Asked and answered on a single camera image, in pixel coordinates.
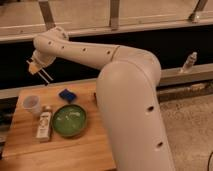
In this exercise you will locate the green ceramic bowl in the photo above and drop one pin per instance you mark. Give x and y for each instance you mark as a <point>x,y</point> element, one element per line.
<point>69,120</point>

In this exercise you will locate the middle metal railing post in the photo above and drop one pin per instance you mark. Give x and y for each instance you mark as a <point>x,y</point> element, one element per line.
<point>114,14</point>

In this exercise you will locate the white ceramic cup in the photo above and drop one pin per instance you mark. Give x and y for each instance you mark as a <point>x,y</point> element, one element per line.
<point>32,104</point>

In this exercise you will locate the metal railing post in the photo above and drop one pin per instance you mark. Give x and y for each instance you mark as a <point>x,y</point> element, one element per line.
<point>114,14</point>
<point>46,14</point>
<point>196,14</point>

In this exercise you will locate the left metal railing post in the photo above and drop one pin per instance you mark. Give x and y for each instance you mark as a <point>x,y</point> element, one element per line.
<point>46,14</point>

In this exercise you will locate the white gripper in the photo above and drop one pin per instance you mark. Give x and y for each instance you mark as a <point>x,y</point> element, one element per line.
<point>40,60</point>

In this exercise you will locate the wooden table board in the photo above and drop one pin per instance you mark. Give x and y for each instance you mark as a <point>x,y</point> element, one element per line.
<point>88,151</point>

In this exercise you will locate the right metal railing post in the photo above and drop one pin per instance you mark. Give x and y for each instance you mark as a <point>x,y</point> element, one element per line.
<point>196,14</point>

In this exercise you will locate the small cream bottle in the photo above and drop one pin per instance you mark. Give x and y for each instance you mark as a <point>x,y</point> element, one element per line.
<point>44,125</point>

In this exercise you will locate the blue sponge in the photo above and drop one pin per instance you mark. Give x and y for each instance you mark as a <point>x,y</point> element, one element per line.
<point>67,95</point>

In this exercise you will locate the black striped eraser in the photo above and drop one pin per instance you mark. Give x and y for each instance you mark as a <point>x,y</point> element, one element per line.
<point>45,76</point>

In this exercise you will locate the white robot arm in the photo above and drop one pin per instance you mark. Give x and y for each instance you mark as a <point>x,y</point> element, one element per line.
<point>126,96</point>

